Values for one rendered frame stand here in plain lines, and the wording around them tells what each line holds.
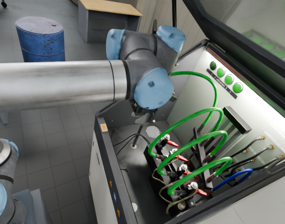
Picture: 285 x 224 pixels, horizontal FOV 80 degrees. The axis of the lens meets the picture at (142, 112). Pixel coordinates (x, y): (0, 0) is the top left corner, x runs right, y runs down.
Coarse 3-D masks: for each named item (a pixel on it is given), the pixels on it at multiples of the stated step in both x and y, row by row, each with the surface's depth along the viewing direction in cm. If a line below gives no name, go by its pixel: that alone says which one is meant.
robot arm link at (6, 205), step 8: (0, 176) 53; (8, 176) 55; (0, 184) 50; (8, 184) 54; (0, 192) 48; (8, 192) 53; (0, 200) 48; (8, 200) 52; (0, 208) 48; (8, 208) 52; (0, 216) 49; (8, 216) 53
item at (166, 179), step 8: (144, 152) 95; (152, 152) 89; (160, 152) 92; (152, 160) 88; (160, 160) 87; (152, 168) 89; (168, 168) 86; (160, 176) 82; (168, 176) 82; (152, 184) 90; (160, 184) 83; (168, 200) 78; (176, 200) 75; (184, 200) 77; (192, 200) 77; (176, 208) 73; (184, 208) 73
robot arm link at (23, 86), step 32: (0, 64) 25; (32, 64) 26; (64, 64) 27; (96, 64) 28; (128, 64) 30; (160, 64) 33; (0, 96) 24; (32, 96) 25; (64, 96) 27; (96, 96) 29; (128, 96) 31; (160, 96) 31
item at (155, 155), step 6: (210, 108) 60; (216, 108) 61; (192, 114) 59; (198, 114) 59; (222, 114) 66; (180, 120) 59; (186, 120) 59; (174, 126) 59; (216, 126) 74; (162, 132) 61; (210, 132) 78; (156, 138) 62; (150, 144) 64; (150, 150) 66; (156, 156) 72; (162, 156) 76
